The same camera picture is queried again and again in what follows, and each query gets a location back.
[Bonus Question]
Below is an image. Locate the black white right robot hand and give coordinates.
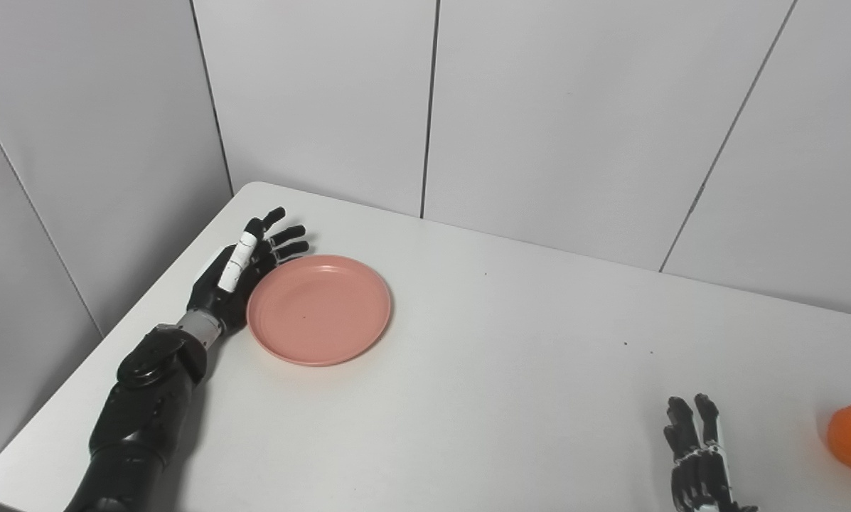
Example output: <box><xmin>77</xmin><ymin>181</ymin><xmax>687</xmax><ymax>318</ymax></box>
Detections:
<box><xmin>663</xmin><ymin>393</ymin><xmax>759</xmax><ymax>512</ymax></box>

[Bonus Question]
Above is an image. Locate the pink round plate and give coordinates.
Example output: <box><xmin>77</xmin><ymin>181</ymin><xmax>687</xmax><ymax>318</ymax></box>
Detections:
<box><xmin>247</xmin><ymin>255</ymin><xmax>392</xmax><ymax>368</ymax></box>

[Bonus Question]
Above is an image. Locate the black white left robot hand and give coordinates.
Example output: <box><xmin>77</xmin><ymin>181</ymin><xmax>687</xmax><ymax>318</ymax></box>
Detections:
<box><xmin>186</xmin><ymin>207</ymin><xmax>310</xmax><ymax>333</ymax></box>

